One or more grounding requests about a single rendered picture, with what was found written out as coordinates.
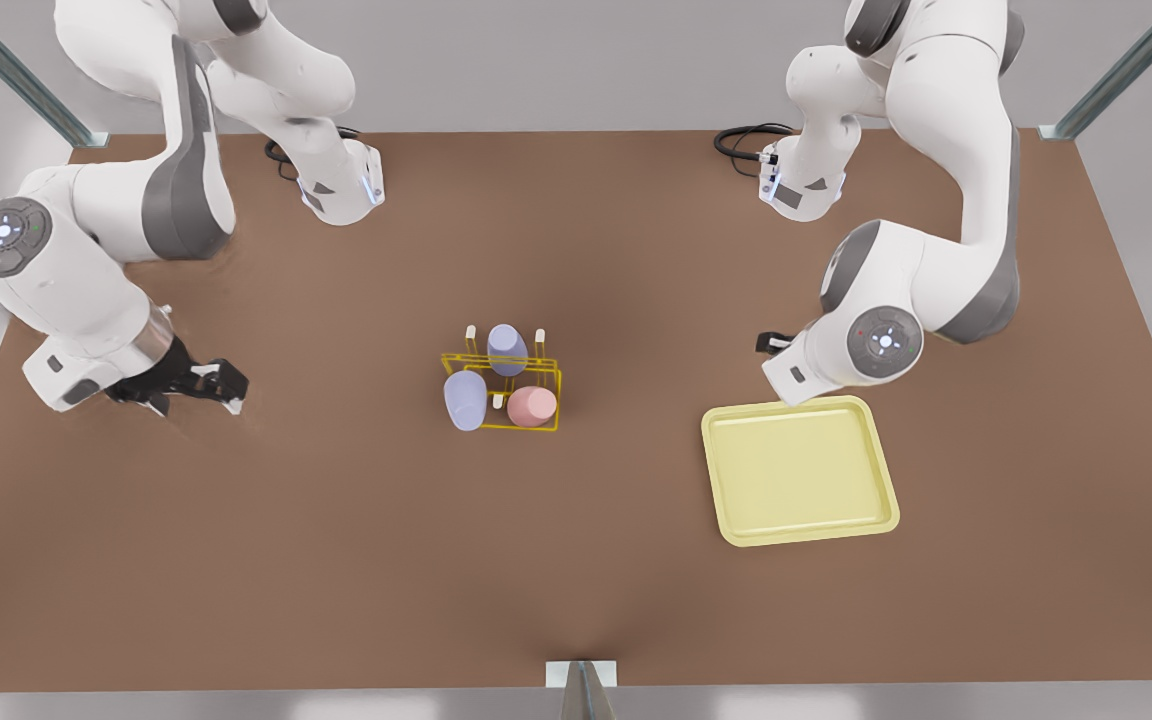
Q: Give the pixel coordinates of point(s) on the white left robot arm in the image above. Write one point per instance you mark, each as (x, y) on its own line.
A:
(946, 200)

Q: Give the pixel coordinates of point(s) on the pink cup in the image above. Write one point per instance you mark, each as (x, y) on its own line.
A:
(532, 407)

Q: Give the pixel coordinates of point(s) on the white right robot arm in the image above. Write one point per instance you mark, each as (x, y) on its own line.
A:
(86, 280)

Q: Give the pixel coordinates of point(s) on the purple cup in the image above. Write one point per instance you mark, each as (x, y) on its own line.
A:
(507, 350)

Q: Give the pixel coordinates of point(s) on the lavender cup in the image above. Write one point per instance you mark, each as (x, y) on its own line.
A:
(465, 400)

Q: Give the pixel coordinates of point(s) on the yellow tray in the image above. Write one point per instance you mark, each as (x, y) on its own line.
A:
(798, 470)

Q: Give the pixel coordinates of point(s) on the silver frame post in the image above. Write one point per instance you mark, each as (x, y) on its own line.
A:
(584, 690)
(1121, 75)
(21, 80)

